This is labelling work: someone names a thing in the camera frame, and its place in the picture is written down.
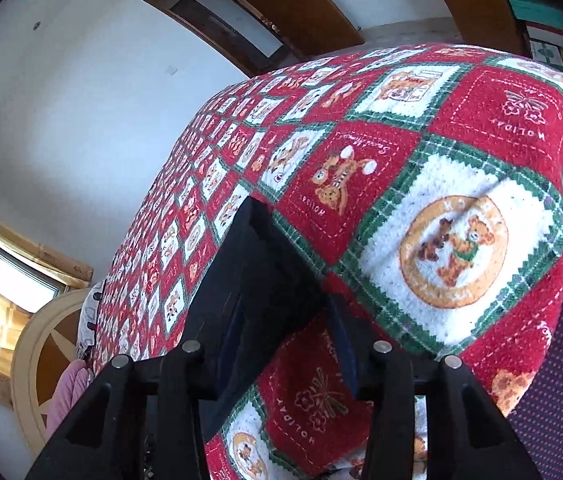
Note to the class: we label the red patchwork bear bedspread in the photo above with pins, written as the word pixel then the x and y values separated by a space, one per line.
pixel 423 182

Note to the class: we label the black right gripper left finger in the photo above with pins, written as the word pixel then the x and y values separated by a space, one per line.
pixel 152 415

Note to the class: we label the black pants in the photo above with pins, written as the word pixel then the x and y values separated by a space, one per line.
pixel 255 295

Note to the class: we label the stacked coloured boxes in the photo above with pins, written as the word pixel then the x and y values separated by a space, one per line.
pixel 543 23

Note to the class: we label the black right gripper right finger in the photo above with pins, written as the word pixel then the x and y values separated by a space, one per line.
pixel 468 436

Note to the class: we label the grey white pillow far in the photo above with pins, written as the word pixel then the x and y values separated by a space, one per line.
pixel 86 334

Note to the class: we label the pink folded blanket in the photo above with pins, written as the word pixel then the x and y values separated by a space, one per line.
pixel 71 385

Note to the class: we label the brown wooden door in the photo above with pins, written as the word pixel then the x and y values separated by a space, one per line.
pixel 313 27

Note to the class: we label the window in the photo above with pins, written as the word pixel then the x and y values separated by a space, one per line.
pixel 27 288

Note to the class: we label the cream wooden headboard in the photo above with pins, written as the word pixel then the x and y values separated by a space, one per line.
pixel 45 348

